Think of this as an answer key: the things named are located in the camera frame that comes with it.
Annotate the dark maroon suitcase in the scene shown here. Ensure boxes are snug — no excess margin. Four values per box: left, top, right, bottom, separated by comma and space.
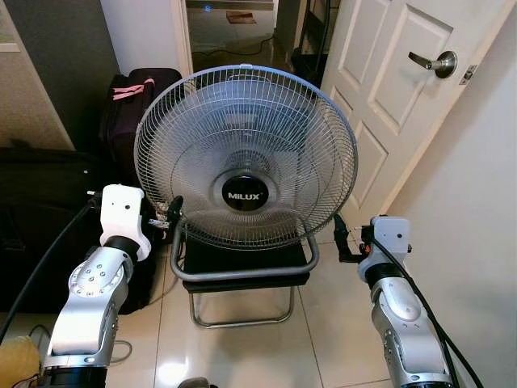
99, 67, 183, 191

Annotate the black upright object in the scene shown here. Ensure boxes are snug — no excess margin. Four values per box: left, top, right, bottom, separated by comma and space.
291, 0, 332, 86

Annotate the white floor cable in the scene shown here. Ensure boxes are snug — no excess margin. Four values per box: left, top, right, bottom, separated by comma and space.
109, 339, 135, 361

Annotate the white panelled door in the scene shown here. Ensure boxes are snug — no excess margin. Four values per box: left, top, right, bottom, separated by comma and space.
321, 0, 510, 231

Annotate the pink ribbon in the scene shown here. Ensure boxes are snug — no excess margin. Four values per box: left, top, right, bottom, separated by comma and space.
111, 77, 158, 102

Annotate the grey MILUX electric fan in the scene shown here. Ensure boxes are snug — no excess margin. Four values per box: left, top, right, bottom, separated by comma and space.
134, 65, 359, 251

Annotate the large black bag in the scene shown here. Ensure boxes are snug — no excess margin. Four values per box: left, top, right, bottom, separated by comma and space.
0, 141, 158, 316

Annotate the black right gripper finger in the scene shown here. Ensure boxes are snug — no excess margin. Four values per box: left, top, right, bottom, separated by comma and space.
333, 213, 353, 261

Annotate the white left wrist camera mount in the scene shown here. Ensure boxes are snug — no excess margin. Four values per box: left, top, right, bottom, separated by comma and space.
99, 183, 156, 261

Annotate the black metal-frame chair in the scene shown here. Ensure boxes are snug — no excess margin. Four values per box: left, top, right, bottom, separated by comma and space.
168, 218, 320, 330

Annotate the metal lever door handle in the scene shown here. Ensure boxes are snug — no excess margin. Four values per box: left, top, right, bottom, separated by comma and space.
408, 50, 458, 79

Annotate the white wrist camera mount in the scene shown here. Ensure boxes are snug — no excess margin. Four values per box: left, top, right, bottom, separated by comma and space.
99, 183, 156, 261
368, 215, 413, 269

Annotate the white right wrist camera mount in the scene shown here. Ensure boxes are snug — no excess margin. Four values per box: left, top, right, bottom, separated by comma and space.
368, 215, 413, 269

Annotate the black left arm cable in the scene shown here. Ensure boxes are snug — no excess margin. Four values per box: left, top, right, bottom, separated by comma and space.
0, 194, 104, 344

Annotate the tan fabric item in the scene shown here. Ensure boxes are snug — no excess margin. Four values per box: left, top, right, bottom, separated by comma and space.
0, 335, 41, 388

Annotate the dark robot foot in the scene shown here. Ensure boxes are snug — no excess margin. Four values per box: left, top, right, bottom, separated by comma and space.
178, 376, 219, 388

